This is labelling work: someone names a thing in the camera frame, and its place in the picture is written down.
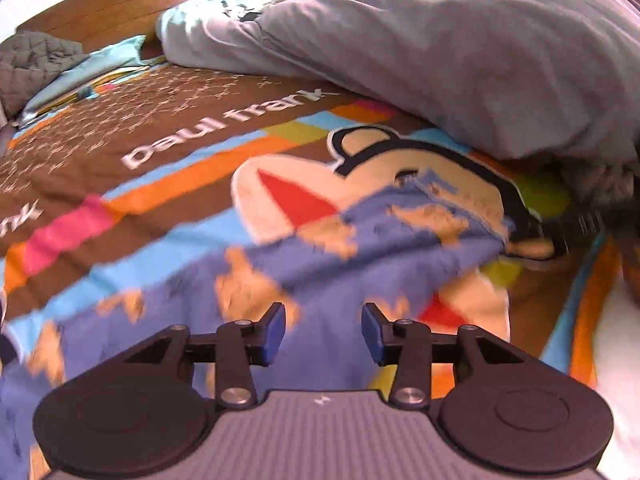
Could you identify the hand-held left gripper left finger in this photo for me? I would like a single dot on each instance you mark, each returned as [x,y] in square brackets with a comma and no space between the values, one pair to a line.
[272,332]

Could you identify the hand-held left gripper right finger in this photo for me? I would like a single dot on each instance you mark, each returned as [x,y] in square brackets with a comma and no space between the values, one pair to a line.
[371,332]

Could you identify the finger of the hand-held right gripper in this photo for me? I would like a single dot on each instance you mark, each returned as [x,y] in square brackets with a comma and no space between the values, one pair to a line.
[555,232]

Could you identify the blue printed pants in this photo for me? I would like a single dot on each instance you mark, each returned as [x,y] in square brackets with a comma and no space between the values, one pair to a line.
[310,255]

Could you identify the grey duvet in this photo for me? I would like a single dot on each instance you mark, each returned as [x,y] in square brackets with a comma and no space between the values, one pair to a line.
[450,60]

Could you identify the colourful printed bed sheet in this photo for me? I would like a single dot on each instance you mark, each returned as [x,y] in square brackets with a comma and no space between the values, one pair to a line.
[200,125]

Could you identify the wooden headboard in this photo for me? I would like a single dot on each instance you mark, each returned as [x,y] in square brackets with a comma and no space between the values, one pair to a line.
[125,5]

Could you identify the brown quilted jacket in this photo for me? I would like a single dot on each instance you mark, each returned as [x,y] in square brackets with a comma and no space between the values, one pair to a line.
[30,65]

